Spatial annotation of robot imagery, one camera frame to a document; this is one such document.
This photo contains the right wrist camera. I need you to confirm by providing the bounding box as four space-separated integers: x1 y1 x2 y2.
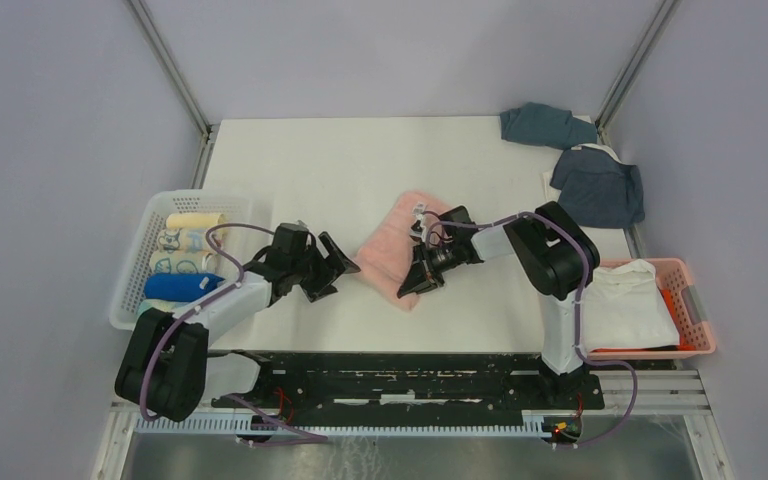
410 203 427 242

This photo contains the orange item in basket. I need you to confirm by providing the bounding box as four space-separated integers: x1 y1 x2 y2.
660 289 696 351

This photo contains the pink towel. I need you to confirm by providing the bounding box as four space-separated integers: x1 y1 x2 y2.
353 191 451 312

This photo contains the dark blue towel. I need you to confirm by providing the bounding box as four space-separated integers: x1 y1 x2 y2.
549 143 645 229

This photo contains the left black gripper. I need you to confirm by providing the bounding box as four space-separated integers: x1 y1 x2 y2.
290 232 359 302

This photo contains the patterned rolled towel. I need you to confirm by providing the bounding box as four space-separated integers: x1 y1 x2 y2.
155 228 212 253
148 250 218 274

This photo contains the white cable duct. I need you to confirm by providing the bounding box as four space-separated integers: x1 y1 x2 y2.
134 411 550 439

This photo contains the white towel in basket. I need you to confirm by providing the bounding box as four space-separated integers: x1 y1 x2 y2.
582 259 680 351

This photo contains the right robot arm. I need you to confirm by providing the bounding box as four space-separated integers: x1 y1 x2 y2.
397 201 600 408

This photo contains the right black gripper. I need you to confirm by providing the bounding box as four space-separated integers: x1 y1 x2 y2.
401 239 462 299

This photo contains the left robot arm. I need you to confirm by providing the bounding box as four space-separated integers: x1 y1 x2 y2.
114 223 361 422

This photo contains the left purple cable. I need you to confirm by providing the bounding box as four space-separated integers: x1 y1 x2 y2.
138 222 329 445

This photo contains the pink plastic basket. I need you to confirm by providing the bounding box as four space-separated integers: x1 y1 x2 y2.
590 258 717 361

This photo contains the blue rolled towel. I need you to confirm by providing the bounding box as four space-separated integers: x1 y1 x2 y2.
143 273 225 303

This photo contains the white plastic basket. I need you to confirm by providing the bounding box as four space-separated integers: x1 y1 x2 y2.
108 189 255 331

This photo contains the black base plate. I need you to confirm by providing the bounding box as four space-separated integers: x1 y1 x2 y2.
241 351 631 428

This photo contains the teal blue towel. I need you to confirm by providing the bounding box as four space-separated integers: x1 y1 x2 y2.
499 102 598 150

